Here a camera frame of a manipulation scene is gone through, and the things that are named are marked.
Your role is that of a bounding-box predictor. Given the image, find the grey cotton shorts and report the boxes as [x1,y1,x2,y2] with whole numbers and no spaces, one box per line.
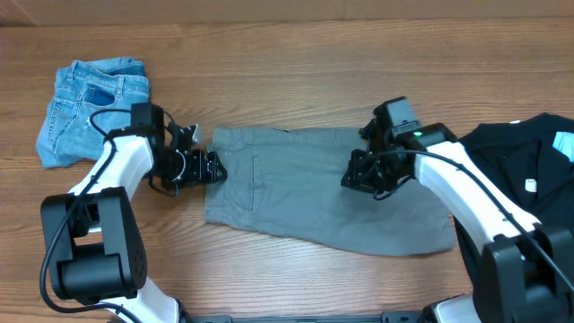
[205,127,456,257]

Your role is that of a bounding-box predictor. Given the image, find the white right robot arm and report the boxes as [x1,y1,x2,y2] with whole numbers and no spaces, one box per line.
[341,97,573,323]

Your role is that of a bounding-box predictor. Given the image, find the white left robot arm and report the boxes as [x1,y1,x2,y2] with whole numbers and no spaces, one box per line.
[39,102,227,323]

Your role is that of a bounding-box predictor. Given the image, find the folded blue denim shorts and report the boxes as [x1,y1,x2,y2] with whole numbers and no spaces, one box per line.
[36,57,150,169]

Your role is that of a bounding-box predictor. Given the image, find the black t-shirt pile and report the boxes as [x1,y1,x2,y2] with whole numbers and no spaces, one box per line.
[452,112,574,297]

